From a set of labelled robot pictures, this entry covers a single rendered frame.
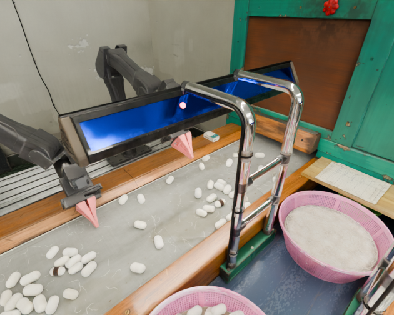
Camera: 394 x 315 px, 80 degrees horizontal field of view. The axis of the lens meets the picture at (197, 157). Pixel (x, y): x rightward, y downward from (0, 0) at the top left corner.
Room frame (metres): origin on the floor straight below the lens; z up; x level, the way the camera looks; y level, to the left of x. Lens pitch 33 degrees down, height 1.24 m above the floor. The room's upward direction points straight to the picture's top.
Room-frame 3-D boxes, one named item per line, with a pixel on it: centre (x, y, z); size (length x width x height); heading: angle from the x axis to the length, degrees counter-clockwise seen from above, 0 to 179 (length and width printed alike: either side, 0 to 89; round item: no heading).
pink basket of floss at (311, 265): (0.42, -0.35, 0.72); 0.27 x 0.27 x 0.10
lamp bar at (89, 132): (0.52, -0.04, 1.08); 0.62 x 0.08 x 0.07; 131
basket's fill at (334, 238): (0.42, -0.35, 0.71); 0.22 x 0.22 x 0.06
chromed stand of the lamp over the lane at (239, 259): (0.45, -0.09, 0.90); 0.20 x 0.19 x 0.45; 131
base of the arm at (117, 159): (0.91, 0.30, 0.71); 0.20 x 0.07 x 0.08; 133
